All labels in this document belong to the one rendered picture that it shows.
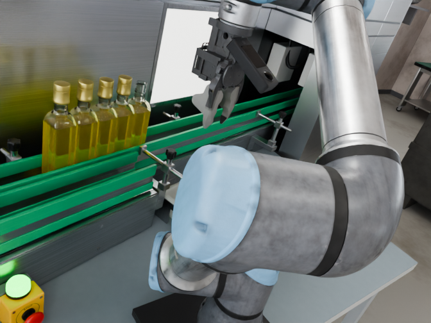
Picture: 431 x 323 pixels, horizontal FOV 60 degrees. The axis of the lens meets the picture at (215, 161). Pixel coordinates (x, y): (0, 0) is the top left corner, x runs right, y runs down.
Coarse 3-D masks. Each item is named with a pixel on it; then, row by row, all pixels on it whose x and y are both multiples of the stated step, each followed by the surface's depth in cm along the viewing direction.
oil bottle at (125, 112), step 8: (112, 104) 96; (120, 104) 96; (128, 104) 97; (120, 112) 95; (128, 112) 97; (120, 120) 96; (128, 120) 98; (120, 128) 97; (128, 128) 100; (120, 136) 99; (128, 136) 101; (120, 144) 100; (128, 144) 103
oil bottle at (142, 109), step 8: (136, 104) 100; (144, 104) 101; (136, 112) 100; (144, 112) 102; (136, 120) 101; (144, 120) 103; (136, 128) 102; (144, 128) 105; (136, 136) 104; (144, 136) 107; (136, 144) 106
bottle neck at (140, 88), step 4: (136, 84) 99; (140, 84) 98; (144, 84) 98; (136, 88) 99; (140, 88) 98; (144, 88) 99; (136, 92) 99; (140, 92) 99; (144, 92) 100; (136, 96) 100; (140, 96) 100; (144, 96) 101; (140, 100) 100
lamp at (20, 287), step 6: (18, 276) 73; (24, 276) 74; (12, 282) 72; (18, 282) 72; (24, 282) 73; (30, 282) 74; (6, 288) 71; (12, 288) 71; (18, 288) 71; (24, 288) 72; (30, 288) 74; (6, 294) 72; (12, 294) 71; (18, 294) 72; (24, 294) 73
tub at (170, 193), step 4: (176, 184) 116; (172, 188) 114; (176, 188) 116; (168, 192) 114; (172, 192) 115; (176, 192) 117; (168, 196) 110; (172, 196) 116; (168, 200) 110; (172, 200) 109
